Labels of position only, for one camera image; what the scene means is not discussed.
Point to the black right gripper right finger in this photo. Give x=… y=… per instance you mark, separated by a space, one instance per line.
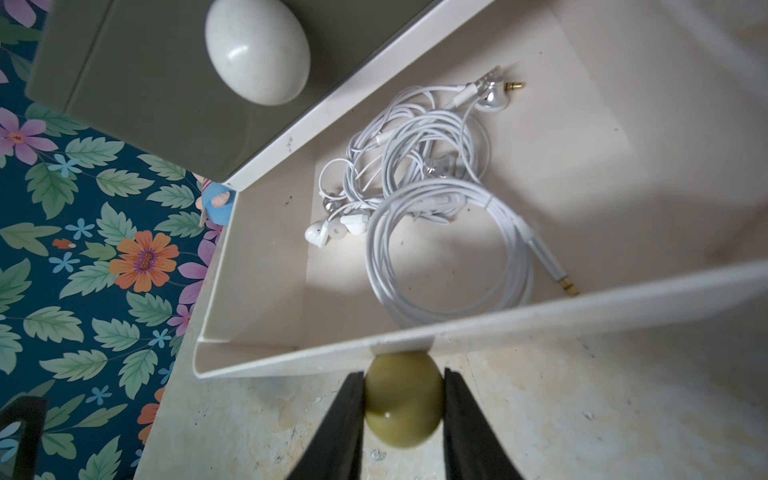
x=471 y=450

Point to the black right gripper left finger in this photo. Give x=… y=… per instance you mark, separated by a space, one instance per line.
x=335 y=451

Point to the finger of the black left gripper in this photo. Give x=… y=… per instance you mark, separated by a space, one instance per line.
x=30 y=412

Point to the white wired earphones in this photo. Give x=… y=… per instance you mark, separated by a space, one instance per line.
x=425 y=132
x=349 y=210
x=443 y=249

